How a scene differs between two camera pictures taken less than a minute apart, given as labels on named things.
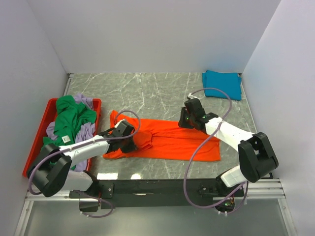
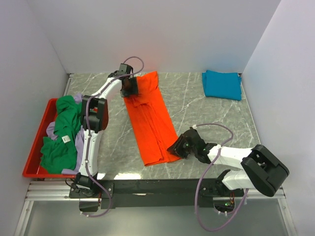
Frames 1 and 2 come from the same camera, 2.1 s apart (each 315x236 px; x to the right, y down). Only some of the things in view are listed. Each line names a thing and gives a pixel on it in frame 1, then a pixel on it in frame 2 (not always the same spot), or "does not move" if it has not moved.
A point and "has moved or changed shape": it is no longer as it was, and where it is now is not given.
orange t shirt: (185, 144) has moved or changed shape
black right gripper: (181, 123) -> (176, 148)
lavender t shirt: (85, 130) does not move
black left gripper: (132, 147) -> (134, 91)
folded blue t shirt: (229, 83) does not move
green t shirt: (70, 114) does not move
